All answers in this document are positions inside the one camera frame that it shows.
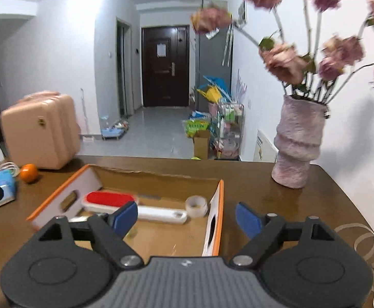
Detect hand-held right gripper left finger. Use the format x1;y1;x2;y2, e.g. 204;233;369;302
39;201;145;269

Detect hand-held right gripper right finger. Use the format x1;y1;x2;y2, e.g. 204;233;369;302
232;202;336;268

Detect red and white lint brush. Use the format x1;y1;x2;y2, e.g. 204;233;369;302
81;191;188;224

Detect orange cardboard box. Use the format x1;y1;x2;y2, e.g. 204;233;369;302
26;164;225;257

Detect clear tape roll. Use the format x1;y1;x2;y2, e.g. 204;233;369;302
185;195;209;218

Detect orange fruit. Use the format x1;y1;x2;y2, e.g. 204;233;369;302
20;163;39;184

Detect pink ribbed suitcase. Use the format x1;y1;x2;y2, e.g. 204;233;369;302
0;91;82;170

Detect white leaning board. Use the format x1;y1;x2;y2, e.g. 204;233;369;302
253;129;278;163

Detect brown cardboard box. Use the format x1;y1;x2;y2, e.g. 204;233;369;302
193;130;212;160

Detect rolling storage cart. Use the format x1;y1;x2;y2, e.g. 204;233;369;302
215;101;244;160

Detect pink textured vase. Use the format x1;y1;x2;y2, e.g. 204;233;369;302
271;94;331;189

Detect yellow green bag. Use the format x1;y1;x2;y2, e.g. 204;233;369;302
183;118;211;139

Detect blue and yellow toys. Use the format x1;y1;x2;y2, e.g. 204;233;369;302
196;75;231;104

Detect interior side door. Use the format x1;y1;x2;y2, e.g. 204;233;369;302
116;19;133;118

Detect dark brown entrance door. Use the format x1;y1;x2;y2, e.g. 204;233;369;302
141;25;190;108

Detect bunch of dried pink roses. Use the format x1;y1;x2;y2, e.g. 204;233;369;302
190;0;374;104

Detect grey refrigerator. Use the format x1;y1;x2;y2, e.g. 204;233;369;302
195;29;233;113

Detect white cable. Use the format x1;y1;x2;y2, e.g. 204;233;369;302
0;162;21;178

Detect purple wall decoration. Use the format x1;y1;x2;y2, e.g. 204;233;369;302
235;69;248;103

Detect wall picture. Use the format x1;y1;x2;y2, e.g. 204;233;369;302
236;1;249;28

